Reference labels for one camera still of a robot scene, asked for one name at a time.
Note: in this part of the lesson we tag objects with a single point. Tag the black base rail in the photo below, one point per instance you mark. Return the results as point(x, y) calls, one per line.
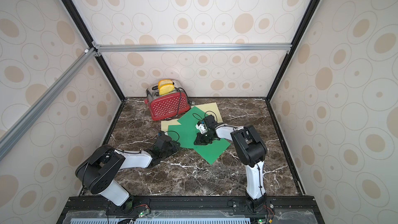
point(191, 210)

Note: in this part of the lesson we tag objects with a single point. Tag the yellow paper sheet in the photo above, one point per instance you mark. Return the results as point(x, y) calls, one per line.
point(166, 123)
point(211, 108)

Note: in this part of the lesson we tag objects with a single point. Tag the green paper sheet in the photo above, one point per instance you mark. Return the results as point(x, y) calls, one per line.
point(212, 152)
point(185, 133)

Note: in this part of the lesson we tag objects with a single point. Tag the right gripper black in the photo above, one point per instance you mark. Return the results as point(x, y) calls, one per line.
point(202, 138)

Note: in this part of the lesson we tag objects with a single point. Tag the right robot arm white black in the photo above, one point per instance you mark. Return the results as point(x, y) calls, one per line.
point(251, 151)

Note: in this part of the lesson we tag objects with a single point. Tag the yellow paper sheet front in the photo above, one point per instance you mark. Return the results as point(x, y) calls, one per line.
point(166, 123)

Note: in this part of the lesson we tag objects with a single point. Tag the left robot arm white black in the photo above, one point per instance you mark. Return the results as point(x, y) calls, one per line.
point(98, 172)

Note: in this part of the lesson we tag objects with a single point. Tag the horizontal aluminium frame bar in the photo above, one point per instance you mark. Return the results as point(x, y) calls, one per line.
point(193, 47)

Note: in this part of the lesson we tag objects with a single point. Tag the yellow toast slice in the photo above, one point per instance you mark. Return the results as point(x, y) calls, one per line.
point(166, 89)
point(165, 83)

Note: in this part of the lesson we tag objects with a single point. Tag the left diagonal aluminium frame bar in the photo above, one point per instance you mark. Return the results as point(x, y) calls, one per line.
point(18, 130)

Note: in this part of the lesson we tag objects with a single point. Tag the yellow toast slice front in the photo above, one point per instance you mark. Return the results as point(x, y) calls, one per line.
point(166, 89)

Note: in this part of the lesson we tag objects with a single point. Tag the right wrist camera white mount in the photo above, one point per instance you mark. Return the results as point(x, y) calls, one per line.
point(201, 127)

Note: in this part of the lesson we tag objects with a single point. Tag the yellow toast slice rear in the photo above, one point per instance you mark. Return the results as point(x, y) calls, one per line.
point(165, 83)

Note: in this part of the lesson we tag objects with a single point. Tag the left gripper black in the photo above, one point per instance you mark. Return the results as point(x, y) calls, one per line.
point(173, 143)

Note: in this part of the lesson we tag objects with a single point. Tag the red polka dot toaster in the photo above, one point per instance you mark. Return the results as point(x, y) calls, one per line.
point(169, 105)

